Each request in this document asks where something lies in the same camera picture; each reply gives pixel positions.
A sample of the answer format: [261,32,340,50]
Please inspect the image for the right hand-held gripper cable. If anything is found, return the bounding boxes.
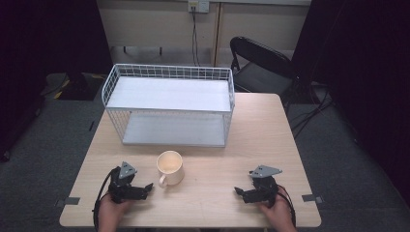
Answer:
[276,184,298,227]

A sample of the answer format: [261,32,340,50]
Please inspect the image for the hand-held gripper cable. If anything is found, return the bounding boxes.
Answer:
[276,184,298,227]
[92,167,120,232]

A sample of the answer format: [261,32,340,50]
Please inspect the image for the grey tape marker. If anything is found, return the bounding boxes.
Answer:
[301,193,325,204]
[53,196,81,208]

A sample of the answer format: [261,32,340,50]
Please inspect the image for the white wall socket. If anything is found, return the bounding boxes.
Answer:
[188,0,211,15]

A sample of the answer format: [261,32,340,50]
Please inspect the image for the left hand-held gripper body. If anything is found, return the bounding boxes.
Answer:
[107,160,145,205]

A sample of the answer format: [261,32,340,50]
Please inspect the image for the black wall socket cable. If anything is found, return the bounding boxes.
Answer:
[190,6,201,68]

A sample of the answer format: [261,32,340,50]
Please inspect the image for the wooden wall strip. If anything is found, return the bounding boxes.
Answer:
[210,2,224,68]

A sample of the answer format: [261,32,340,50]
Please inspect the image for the black floor cables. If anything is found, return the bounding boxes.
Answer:
[288,75,335,140]

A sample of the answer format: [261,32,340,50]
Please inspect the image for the black folding chair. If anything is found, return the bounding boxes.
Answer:
[229,36,303,100]

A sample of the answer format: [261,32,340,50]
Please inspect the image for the white wire shelf rack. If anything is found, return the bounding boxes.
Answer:
[101,63,236,149]

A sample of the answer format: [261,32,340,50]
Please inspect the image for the person's left hand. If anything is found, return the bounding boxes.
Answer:
[96,192,132,232]

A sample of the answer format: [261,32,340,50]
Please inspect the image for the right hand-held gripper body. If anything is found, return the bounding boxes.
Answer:
[248,164,283,208]

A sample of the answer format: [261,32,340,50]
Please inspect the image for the black curtain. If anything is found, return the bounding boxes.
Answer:
[291,0,410,207]

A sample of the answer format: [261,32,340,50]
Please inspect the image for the black stand base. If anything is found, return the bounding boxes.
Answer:
[57,71,105,102]

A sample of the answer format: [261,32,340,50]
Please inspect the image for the left hand-held gripper cable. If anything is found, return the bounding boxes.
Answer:
[92,167,120,232]

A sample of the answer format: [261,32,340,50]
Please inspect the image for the person's right hand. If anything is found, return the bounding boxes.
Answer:
[256,187,298,232]

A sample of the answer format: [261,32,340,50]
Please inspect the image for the cream ceramic cup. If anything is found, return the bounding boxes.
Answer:
[156,150,186,189]

